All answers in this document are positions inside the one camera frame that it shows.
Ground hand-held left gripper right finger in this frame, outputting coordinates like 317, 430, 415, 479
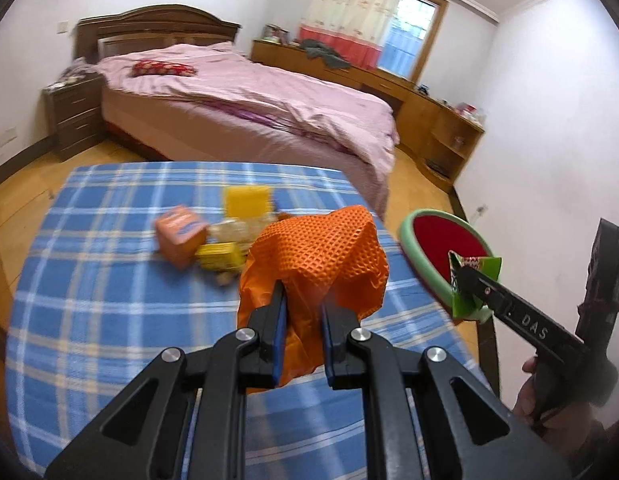
320, 302, 573, 480

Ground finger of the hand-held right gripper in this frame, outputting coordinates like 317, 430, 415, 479
456, 266, 590, 361

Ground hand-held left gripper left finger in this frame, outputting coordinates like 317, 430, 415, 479
44, 280, 290, 480

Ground green snack packet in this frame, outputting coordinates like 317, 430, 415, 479
448, 251, 503, 325

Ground orange mesh bag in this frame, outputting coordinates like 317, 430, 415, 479
237, 205, 390, 388

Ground red bin with green rim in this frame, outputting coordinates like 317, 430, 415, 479
398, 208, 496, 326

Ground person's right hand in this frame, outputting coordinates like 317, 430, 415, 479
512, 355, 610, 456

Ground yellow packet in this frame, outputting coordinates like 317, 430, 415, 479
196, 242, 248, 273

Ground clear plastic wrapper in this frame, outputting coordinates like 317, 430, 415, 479
208, 217, 278, 246

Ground yellow sponge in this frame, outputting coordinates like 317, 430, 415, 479
224, 185, 272, 219

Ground orange box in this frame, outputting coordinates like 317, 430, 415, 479
154, 205, 209, 270

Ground blue plaid cloth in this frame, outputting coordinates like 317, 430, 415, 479
4, 161, 495, 480

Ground bottles on cabinet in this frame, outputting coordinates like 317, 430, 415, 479
454, 102, 487, 126

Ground wooden desk cabinet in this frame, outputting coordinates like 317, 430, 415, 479
251, 39, 486, 193

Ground pink duvet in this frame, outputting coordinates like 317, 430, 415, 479
97, 42, 400, 211

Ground dark clothing heap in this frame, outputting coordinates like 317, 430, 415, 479
302, 38, 351, 70

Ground red patterned pillow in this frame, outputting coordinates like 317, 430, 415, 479
131, 59, 196, 79

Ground window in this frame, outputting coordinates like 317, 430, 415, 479
377, 0, 449, 83

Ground dark wooden nightstand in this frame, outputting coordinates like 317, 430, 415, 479
42, 72, 108, 162

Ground cloth heap on nightstand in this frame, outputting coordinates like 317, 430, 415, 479
57, 57, 103, 86

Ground floral curtain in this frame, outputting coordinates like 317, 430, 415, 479
298, 0, 406, 71

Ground wooden bed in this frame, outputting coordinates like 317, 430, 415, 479
72, 4, 400, 221

